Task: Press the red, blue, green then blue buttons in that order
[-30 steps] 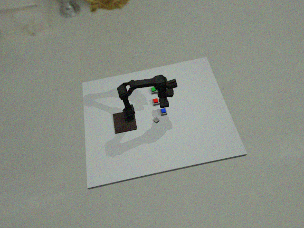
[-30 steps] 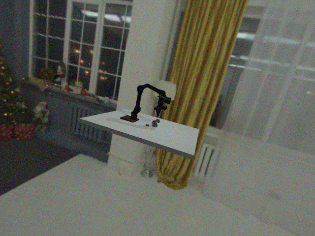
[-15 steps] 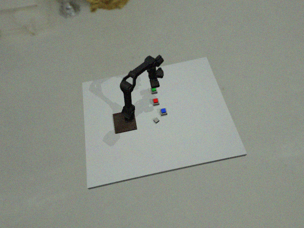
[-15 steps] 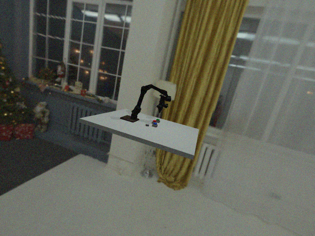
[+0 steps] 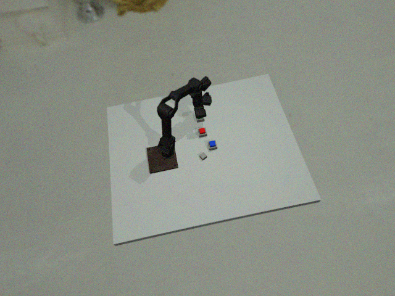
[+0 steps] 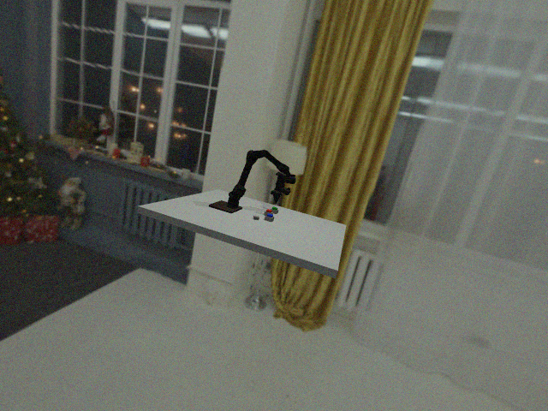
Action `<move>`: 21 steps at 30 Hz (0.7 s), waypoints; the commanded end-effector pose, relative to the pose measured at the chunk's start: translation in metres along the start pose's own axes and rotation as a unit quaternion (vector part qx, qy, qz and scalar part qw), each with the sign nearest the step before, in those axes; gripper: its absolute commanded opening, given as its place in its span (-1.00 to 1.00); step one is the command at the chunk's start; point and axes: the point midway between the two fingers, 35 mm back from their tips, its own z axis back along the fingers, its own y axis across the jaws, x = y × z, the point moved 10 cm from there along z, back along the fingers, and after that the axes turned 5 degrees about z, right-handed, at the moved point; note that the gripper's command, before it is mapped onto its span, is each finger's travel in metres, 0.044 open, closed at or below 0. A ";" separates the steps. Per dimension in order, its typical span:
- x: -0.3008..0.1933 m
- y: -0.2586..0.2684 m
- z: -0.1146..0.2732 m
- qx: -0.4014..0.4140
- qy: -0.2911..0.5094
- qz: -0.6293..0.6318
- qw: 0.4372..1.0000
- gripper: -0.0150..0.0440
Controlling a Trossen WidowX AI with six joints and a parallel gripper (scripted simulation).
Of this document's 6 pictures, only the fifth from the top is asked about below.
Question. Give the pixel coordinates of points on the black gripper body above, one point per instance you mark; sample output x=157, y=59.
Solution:
x=200, y=112

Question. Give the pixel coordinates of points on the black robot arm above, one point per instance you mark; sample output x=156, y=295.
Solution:
x=194, y=88

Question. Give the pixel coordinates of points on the blue button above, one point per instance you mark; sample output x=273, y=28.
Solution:
x=212, y=145

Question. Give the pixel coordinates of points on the red button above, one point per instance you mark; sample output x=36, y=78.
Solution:
x=202, y=132

